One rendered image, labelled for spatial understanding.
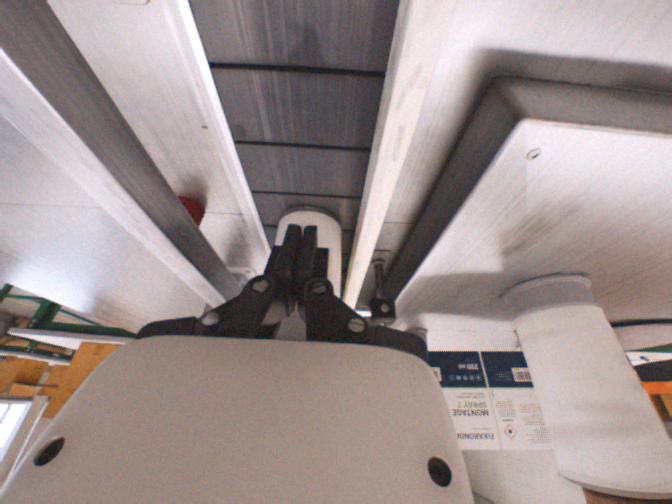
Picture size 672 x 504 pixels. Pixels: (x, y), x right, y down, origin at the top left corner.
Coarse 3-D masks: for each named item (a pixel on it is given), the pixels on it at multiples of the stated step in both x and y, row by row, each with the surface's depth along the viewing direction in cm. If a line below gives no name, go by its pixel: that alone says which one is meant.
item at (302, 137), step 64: (192, 0) 9; (256, 0) 9; (320, 0) 9; (384, 0) 9; (256, 64) 11; (320, 64) 10; (384, 64) 10; (256, 128) 13; (320, 128) 13; (256, 192) 17; (320, 192) 17
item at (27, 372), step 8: (16, 360) 250; (24, 360) 252; (32, 360) 260; (0, 368) 243; (8, 368) 245; (16, 368) 246; (24, 368) 252; (32, 368) 261; (40, 368) 270; (0, 376) 240; (8, 376) 242; (16, 376) 245; (24, 376) 253; (32, 376) 261; (40, 376) 271; (0, 384) 236; (8, 384) 260; (16, 384) 264; (24, 384) 243; (32, 384) 259; (0, 392) 232; (16, 392) 262; (24, 392) 264; (32, 392) 265
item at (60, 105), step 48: (0, 0) 3; (0, 48) 3; (48, 48) 4; (0, 96) 4; (48, 96) 4; (96, 96) 5; (48, 144) 5; (96, 144) 5; (96, 192) 6; (144, 192) 6; (144, 240) 8; (192, 240) 9; (192, 288) 11; (240, 288) 14
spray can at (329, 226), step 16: (304, 208) 18; (320, 208) 18; (304, 224) 17; (320, 224) 17; (336, 224) 18; (320, 240) 17; (336, 240) 18; (336, 256) 17; (336, 272) 17; (336, 288) 16; (288, 320) 13; (288, 336) 13; (304, 336) 13
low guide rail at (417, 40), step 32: (416, 0) 6; (448, 0) 6; (416, 32) 7; (416, 64) 7; (384, 96) 9; (416, 96) 8; (384, 128) 9; (384, 160) 10; (384, 192) 12; (352, 256) 19; (352, 288) 22
